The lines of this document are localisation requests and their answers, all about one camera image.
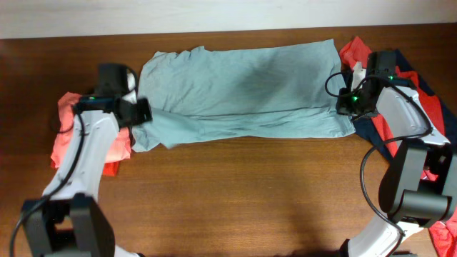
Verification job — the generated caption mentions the navy blue garment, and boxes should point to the navy blue garment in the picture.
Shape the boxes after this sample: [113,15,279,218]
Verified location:
[353,49,456,146]

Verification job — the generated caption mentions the red printed shirt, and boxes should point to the red printed shirt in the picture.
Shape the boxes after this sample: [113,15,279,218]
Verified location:
[339,37,456,257]

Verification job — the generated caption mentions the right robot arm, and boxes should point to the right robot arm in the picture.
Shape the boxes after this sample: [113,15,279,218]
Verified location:
[336,51,456,256]

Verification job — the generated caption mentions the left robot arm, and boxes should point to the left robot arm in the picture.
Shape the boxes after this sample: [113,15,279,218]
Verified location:
[15,63,152,257]

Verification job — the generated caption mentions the light blue t-shirt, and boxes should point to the light blue t-shirt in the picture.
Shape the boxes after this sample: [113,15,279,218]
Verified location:
[132,40,355,152]

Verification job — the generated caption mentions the folded pink shirt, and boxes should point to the folded pink shirt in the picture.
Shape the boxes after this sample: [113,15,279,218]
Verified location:
[51,92,131,168]

